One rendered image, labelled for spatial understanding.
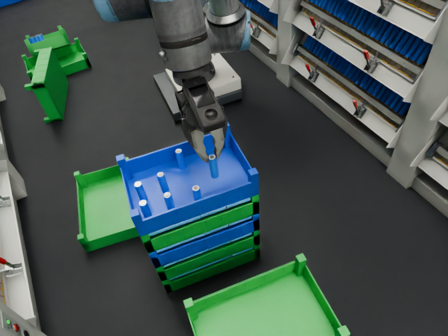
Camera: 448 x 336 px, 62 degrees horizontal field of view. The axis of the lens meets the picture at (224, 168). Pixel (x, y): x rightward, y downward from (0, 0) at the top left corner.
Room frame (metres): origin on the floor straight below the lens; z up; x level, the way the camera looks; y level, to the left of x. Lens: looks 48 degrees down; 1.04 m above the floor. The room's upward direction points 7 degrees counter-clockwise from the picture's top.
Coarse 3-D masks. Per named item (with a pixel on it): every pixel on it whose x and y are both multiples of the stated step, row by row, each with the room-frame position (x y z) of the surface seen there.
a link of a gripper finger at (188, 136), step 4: (184, 120) 0.57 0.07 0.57; (184, 124) 0.57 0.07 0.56; (188, 124) 0.57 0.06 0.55; (184, 128) 0.56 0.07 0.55; (188, 128) 0.57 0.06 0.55; (192, 128) 0.57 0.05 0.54; (184, 132) 0.56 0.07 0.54; (188, 132) 0.56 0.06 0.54; (188, 136) 0.56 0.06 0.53; (188, 140) 0.56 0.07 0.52; (192, 140) 0.56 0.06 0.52; (192, 144) 0.56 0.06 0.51
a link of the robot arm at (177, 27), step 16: (160, 0) 0.62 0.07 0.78; (176, 0) 0.62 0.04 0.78; (192, 0) 0.63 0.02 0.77; (160, 16) 0.62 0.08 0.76; (176, 16) 0.61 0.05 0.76; (192, 16) 0.62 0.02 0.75; (160, 32) 0.62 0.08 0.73; (176, 32) 0.60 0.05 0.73; (192, 32) 0.61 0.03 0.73; (176, 48) 0.60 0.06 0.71
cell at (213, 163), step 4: (212, 156) 0.56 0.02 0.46; (212, 160) 0.55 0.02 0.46; (216, 160) 0.56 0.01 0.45; (212, 164) 0.55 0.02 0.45; (216, 164) 0.55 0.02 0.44; (212, 168) 0.55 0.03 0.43; (216, 168) 0.55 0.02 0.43; (212, 172) 0.55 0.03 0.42; (216, 172) 0.55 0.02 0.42; (212, 176) 0.55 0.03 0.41; (216, 176) 0.55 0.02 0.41
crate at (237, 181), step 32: (128, 160) 0.67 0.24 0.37; (160, 160) 0.69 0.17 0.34; (192, 160) 0.69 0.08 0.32; (224, 160) 0.67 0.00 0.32; (128, 192) 0.57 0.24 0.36; (160, 192) 0.59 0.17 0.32; (192, 192) 0.58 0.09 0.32; (224, 192) 0.53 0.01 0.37; (256, 192) 0.55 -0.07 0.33; (160, 224) 0.48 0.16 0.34
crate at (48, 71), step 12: (48, 48) 1.63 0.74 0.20; (48, 60) 1.52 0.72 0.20; (36, 72) 1.44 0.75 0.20; (48, 72) 1.45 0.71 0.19; (60, 72) 1.59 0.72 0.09; (36, 84) 1.35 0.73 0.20; (48, 84) 1.39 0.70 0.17; (60, 84) 1.52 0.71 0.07; (36, 96) 1.34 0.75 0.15; (48, 96) 1.34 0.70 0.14; (60, 96) 1.45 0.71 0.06; (48, 108) 1.34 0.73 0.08; (60, 108) 1.38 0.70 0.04; (48, 120) 1.34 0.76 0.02; (60, 120) 1.34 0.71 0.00
